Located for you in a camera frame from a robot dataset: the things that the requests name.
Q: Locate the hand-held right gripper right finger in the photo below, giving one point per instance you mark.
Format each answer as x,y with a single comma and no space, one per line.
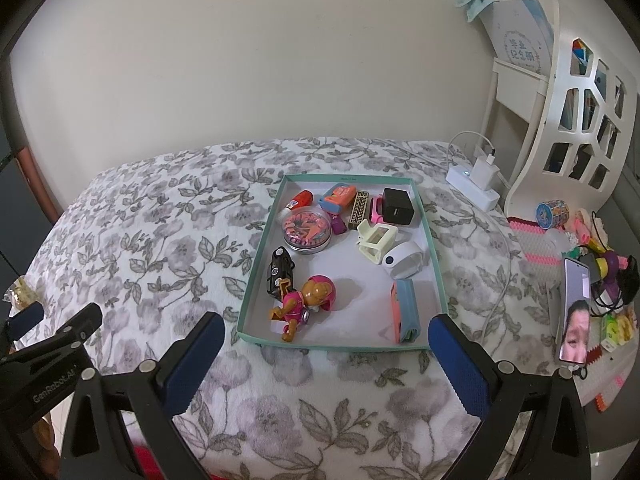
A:
457,365

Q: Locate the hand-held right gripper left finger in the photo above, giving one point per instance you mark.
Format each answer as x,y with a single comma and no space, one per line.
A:
197,360

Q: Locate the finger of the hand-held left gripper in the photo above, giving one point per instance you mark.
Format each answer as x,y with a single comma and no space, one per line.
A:
27,317
82,327

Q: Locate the blue and pink case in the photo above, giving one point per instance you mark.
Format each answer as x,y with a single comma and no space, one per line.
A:
409,310

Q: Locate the pink puppy toy figure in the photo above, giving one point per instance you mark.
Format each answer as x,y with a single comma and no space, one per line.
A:
295,305

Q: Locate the black toy car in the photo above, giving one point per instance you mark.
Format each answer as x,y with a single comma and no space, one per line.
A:
280,272

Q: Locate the white wristband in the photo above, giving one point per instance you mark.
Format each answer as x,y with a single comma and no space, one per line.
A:
392,261

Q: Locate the teal cardboard box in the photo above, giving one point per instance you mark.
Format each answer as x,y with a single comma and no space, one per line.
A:
350,280

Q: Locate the black cube box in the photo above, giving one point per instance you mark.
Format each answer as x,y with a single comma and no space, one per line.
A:
398,207

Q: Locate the pink smart watch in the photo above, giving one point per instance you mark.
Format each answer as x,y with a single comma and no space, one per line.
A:
376,216

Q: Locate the magenta lip balm tube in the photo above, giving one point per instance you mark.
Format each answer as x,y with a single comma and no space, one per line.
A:
339,223

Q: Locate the gold patterned lighter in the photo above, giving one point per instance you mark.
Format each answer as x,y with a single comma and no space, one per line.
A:
359,208

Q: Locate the red and white glue stick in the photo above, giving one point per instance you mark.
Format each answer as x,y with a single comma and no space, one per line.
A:
301,198

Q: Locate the orange and blue toy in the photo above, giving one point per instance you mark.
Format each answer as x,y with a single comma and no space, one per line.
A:
340,195

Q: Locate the yellow crinkled packet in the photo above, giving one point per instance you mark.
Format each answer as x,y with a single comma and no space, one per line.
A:
20,292

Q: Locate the grey floral blanket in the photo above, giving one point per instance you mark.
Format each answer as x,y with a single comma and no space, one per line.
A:
150,235

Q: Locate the dark cabinet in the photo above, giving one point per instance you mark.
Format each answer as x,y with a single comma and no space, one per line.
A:
15,200

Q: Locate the smartphone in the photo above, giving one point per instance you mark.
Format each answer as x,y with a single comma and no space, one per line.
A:
575,310

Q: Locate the pink and white bead mat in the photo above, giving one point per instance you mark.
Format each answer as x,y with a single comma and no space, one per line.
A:
530,240

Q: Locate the cream hair clip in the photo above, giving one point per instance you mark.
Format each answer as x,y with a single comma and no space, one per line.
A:
370,250

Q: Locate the white power strip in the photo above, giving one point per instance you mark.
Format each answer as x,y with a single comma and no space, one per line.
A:
480,195

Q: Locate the round colourful toy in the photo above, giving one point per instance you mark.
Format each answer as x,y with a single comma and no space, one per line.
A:
552,216

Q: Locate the pile of small colourful toys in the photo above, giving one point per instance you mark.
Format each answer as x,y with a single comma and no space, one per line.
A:
610,260

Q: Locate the white cut-out panel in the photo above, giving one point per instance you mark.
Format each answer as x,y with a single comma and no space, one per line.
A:
525,185

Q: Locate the white charger adapter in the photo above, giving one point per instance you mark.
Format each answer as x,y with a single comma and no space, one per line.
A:
484,172

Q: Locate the white shelf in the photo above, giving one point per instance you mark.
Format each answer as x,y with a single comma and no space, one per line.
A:
515,85

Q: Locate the light blue printed booklet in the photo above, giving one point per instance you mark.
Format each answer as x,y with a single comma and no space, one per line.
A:
520,35

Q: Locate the light blue cloth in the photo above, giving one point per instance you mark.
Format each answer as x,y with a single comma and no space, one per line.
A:
475,6

